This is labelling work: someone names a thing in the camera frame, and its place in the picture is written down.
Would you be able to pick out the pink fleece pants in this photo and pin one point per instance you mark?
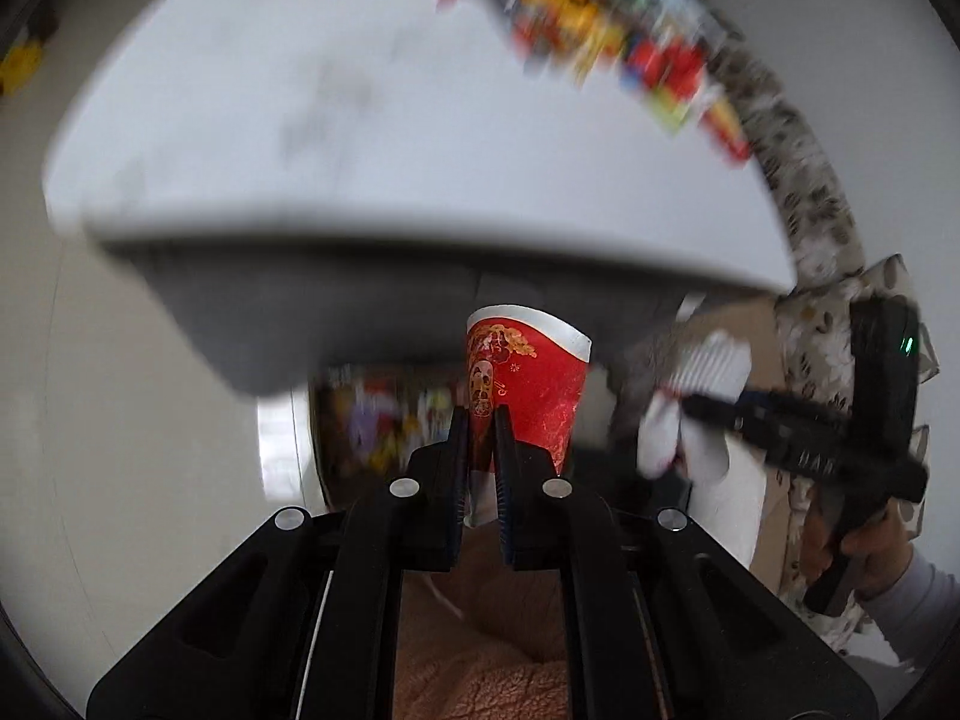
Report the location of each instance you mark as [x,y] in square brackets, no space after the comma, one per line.
[480,660]

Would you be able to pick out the pile of colourful snack packets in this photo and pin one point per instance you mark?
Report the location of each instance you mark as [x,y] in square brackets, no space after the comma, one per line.
[585,15]

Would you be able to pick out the white tissue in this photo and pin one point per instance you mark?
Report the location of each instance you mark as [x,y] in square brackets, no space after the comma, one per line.
[705,367]

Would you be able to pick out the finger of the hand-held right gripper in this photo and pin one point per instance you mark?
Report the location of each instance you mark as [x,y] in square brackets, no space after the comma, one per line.
[716,411]

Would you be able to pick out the yellow bag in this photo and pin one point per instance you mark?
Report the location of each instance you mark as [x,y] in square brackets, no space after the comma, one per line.
[19,64]

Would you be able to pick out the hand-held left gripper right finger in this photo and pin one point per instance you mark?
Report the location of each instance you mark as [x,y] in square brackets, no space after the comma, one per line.
[504,480]

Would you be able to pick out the red paper cup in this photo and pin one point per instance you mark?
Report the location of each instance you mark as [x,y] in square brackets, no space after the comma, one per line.
[540,390]

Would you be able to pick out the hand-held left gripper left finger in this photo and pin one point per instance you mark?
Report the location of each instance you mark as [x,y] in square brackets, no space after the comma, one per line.
[457,480]

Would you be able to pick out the floral fabric chair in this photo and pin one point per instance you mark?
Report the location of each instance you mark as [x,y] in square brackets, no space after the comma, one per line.
[810,202]

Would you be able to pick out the person's right hand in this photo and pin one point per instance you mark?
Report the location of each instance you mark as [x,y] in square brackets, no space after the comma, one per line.
[877,547]

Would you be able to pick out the person's right forearm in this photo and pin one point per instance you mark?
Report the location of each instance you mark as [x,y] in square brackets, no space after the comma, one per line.
[922,607]

